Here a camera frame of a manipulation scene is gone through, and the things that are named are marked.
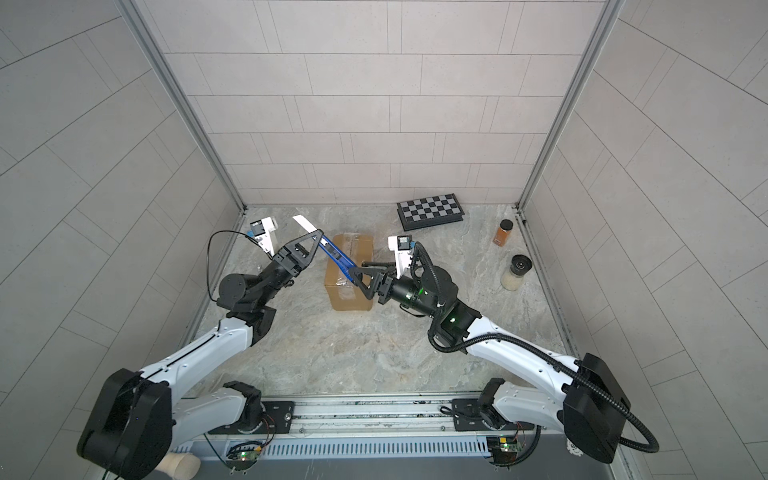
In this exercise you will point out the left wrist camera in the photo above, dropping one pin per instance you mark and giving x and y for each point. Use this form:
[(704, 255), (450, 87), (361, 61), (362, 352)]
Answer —
[(260, 233)]

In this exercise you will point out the wooden handle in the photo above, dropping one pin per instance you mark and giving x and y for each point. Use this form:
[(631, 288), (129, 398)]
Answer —
[(179, 466)]

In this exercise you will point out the white spice jar black lid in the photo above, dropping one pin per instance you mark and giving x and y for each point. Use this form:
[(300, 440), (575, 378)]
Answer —
[(513, 277)]

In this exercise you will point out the green circuit board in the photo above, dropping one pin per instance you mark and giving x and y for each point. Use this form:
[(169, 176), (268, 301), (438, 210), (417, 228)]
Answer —
[(245, 452), (503, 450)]

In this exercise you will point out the right green circuit board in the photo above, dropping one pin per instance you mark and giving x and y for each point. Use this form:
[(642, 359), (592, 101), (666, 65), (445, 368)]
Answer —
[(503, 450)]

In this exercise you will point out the black white chessboard box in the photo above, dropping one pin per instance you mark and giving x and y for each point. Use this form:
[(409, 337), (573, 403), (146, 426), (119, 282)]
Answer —
[(429, 212)]

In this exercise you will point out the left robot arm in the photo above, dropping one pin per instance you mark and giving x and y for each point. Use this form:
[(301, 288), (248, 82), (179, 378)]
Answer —
[(241, 328)]

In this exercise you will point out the aluminium mounting rail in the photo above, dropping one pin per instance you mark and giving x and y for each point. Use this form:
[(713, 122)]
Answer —
[(372, 414)]

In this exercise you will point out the orange spice bottle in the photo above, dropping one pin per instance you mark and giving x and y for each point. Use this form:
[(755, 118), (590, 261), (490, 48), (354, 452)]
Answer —
[(503, 232)]

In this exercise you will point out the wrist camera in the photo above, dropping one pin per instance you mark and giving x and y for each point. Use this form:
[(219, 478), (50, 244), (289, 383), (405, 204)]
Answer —
[(402, 247), (260, 233)]

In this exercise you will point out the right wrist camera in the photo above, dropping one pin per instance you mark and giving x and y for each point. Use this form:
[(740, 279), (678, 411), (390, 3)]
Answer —
[(402, 247)]

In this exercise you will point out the brown cardboard express box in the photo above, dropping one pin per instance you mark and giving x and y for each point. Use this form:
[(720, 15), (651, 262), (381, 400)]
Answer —
[(346, 251)]

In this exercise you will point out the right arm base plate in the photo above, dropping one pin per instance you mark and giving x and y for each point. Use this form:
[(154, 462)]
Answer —
[(465, 413)]

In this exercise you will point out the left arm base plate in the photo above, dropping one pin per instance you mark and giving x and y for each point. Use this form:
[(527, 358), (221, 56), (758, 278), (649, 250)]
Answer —
[(276, 419)]

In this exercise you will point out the left green circuit board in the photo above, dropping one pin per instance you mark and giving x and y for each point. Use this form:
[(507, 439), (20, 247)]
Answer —
[(245, 452)]

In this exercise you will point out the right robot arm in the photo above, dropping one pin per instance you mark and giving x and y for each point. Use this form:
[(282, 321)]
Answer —
[(578, 397)]

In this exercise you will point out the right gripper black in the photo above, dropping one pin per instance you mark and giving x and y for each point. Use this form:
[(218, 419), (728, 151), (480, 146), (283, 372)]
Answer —
[(371, 275)]

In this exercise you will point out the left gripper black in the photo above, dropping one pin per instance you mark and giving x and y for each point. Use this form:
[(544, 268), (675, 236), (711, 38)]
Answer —
[(289, 264)]

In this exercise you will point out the blue utility knife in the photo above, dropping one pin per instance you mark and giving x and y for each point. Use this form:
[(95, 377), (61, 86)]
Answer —
[(342, 261)]

